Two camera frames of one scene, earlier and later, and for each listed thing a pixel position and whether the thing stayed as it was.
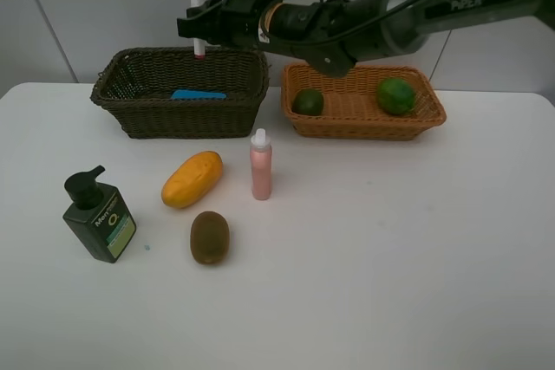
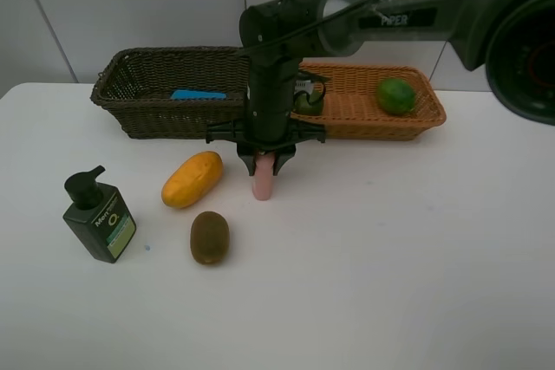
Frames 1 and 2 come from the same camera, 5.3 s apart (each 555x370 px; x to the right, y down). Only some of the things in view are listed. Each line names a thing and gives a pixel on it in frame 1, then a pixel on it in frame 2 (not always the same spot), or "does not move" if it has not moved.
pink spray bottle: x=261 y=165 does not move
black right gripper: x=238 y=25 -> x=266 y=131
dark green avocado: x=308 y=101 does not move
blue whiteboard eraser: x=184 y=94 does not move
